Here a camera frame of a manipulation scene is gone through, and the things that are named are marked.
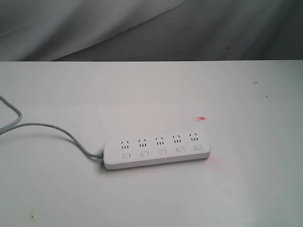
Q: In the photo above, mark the white five-outlet power strip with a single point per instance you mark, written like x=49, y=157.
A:
x=155, y=150

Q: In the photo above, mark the white backdrop cloth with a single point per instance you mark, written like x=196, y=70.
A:
x=151, y=30

